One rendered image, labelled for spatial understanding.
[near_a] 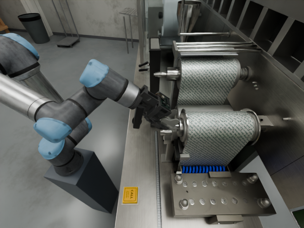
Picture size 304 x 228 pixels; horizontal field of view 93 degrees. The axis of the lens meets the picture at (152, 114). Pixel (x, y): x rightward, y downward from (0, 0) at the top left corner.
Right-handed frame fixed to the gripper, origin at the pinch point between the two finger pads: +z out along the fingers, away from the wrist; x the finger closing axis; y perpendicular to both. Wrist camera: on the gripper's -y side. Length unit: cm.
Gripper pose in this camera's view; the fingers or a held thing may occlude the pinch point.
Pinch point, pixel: (173, 125)
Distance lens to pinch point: 56.5
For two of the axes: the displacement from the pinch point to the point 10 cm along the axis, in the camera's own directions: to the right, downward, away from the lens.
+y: 6.4, -5.2, -5.6
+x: -0.1, -7.3, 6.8
